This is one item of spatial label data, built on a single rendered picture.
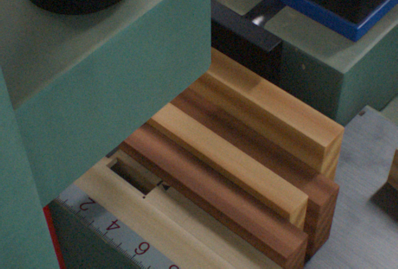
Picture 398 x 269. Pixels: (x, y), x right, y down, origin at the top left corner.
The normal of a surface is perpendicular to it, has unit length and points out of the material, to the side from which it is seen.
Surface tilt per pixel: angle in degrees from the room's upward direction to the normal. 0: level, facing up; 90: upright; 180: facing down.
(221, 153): 0
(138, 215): 0
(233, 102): 90
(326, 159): 90
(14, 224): 90
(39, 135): 90
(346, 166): 0
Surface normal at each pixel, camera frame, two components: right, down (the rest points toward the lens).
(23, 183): 0.75, 0.50
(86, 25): -0.01, -0.64
